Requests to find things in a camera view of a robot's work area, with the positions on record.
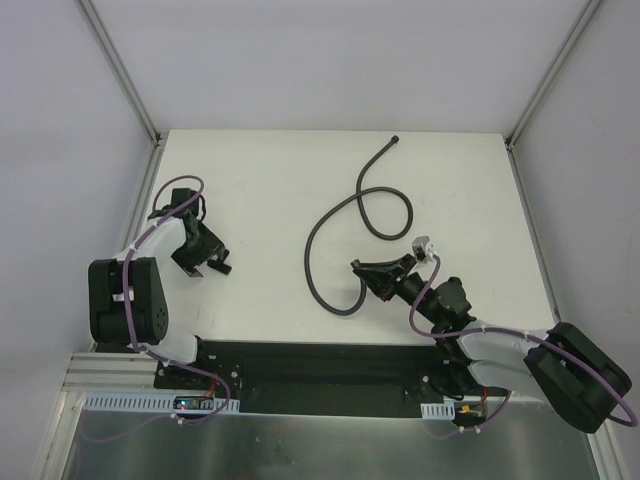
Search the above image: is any right white slotted cable duct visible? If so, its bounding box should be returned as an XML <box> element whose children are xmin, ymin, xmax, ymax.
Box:
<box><xmin>420</xmin><ymin>399</ymin><xmax>456</xmax><ymax>421</ymax></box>

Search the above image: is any left aluminium frame post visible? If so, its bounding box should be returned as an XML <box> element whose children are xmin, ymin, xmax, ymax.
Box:
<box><xmin>74</xmin><ymin>0</ymin><xmax>169</xmax><ymax>146</ymax></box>

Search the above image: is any aluminium frame post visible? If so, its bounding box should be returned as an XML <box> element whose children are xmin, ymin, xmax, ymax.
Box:
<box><xmin>74</xmin><ymin>0</ymin><xmax>169</xmax><ymax>146</ymax></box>
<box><xmin>504</xmin><ymin>0</ymin><xmax>606</xmax><ymax>149</ymax></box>

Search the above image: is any dark grey corrugated hose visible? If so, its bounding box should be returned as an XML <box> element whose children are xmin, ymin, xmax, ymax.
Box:
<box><xmin>305</xmin><ymin>132</ymin><xmax>415</xmax><ymax>316</ymax></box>

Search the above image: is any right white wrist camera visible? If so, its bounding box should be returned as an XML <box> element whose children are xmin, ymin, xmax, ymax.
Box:
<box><xmin>411</xmin><ymin>235</ymin><xmax>439</xmax><ymax>264</ymax></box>

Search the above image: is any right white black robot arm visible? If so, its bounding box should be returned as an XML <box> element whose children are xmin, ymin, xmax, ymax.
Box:
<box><xmin>351</xmin><ymin>254</ymin><xmax>639</xmax><ymax>434</ymax></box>

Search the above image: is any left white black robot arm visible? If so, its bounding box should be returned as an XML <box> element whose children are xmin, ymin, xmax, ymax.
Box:
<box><xmin>88</xmin><ymin>188</ymin><xmax>232</xmax><ymax>389</ymax></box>

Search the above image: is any left white slotted cable duct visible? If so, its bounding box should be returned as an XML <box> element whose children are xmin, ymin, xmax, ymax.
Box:
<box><xmin>84</xmin><ymin>393</ymin><xmax>240</xmax><ymax>415</ymax></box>

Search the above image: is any aluminium front rail profile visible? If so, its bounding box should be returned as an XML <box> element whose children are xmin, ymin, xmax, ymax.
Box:
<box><xmin>62</xmin><ymin>352</ymin><xmax>157</xmax><ymax>392</ymax></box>

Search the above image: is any right aluminium frame post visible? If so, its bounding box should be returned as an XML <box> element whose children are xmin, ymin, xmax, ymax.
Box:
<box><xmin>504</xmin><ymin>0</ymin><xmax>606</xmax><ymax>149</ymax></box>

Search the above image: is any white slotted cable duct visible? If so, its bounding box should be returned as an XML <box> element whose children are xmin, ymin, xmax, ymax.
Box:
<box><xmin>84</xmin><ymin>393</ymin><xmax>240</xmax><ymax>415</ymax></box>
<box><xmin>420</xmin><ymin>399</ymin><xmax>456</xmax><ymax>421</ymax></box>

